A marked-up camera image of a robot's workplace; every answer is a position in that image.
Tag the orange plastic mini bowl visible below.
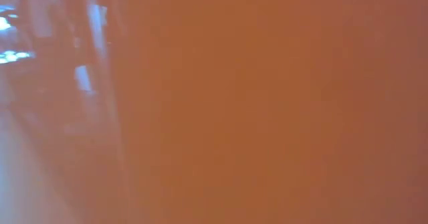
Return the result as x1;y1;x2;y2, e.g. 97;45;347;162
49;0;428;224

